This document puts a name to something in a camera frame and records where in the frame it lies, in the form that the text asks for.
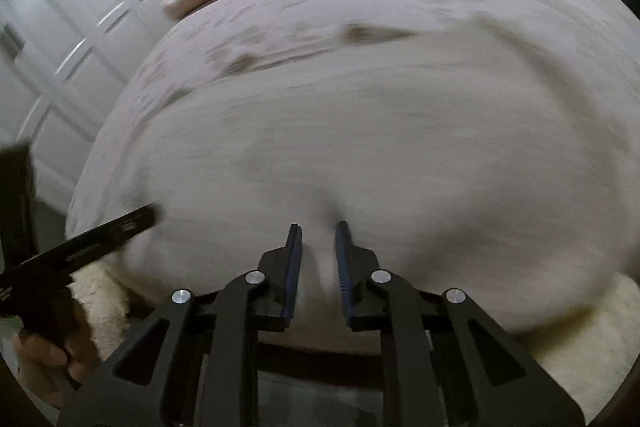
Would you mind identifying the cream fuzzy sweater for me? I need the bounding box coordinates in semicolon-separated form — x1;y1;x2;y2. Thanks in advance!
108;20;639;351

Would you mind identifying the floral pink bedspread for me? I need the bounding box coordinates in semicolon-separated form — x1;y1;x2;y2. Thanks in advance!
66;0;639;236

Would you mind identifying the cream fluffy rug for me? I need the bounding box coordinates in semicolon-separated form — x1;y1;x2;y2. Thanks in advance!
72;263;639;421

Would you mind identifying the person's left hand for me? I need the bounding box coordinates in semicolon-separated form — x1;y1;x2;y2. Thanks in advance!
12;301;101;410

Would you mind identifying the white panelled wardrobe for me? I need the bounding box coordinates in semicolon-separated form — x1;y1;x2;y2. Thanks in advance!
1;0;171;211

